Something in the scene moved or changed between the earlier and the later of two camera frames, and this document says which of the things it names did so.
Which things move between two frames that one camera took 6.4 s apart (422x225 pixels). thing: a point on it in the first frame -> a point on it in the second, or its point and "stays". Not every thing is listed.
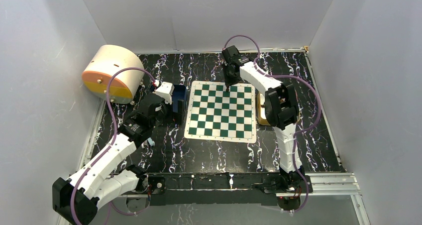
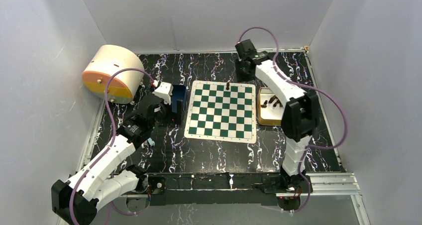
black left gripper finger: (179, 115) stays
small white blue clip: (150, 141) stays
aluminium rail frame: (335, 184) stays
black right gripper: (228, 81) -> (241, 77)
